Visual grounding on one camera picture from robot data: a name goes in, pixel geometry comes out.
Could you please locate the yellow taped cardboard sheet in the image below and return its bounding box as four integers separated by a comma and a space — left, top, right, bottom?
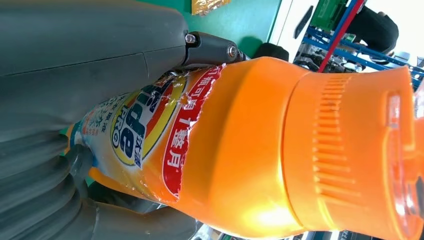
191, 0, 232, 16

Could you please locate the black zip carry case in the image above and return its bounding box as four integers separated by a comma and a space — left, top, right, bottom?
253, 42, 290, 62

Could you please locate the black smartphone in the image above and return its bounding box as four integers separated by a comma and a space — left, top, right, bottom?
293, 5, 314, 40

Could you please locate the green plastic crate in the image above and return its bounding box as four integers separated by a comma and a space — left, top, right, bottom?
310, 0, 349, 32

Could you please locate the red rack beam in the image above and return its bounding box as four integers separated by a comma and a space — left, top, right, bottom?
317, 0, 365, 74

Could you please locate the blue metal rack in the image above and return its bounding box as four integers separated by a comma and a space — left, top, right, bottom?
293, 0, 424, 88

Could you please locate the person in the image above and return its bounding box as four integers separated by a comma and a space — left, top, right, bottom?
346, 4, 400, 56

